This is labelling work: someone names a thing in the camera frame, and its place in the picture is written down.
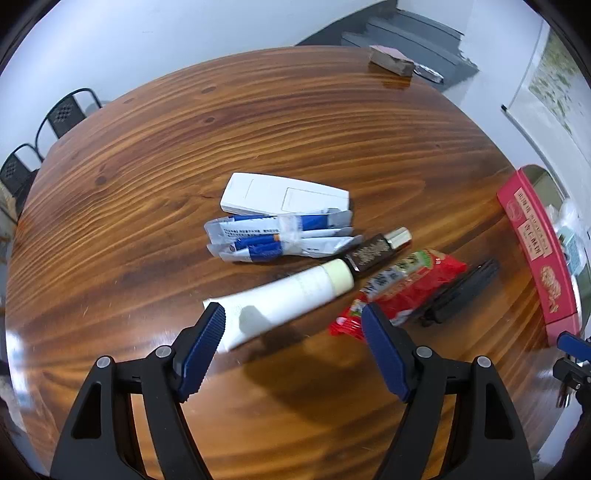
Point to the brown small perfume bottle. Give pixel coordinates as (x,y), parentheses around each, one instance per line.
(376,251)

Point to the white cream tube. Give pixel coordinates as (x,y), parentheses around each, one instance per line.
(253,312)

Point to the crumpled blue white ointment box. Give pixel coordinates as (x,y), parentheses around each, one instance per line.
(264,238)

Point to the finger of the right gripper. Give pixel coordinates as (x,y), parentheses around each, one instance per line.
(573,375)
(574,346)

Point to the black metal chair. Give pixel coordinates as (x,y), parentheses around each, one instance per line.
(64,115)
(17,177)

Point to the blue patterned tissue pack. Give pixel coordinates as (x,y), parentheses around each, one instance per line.
(574,253)

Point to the black metal chair far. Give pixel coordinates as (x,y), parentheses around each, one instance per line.
(64,115)

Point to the pink tin storage box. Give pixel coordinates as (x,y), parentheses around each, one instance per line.
(565,298)

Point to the white plastic bag bundle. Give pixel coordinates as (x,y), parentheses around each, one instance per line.
(567,216)

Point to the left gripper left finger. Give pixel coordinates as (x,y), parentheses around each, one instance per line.
(99,438)

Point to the red snack packet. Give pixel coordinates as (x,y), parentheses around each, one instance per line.
(400,289)

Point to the hanging scroll painting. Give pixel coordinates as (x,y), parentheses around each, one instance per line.
(551,108)

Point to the white flat box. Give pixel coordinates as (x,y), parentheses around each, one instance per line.
(259,194)

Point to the black metal chair near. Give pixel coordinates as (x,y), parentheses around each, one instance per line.
(17,177)

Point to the grey staircase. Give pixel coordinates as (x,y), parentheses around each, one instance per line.
(426,41)

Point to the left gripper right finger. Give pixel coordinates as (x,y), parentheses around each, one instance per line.
(486,439)

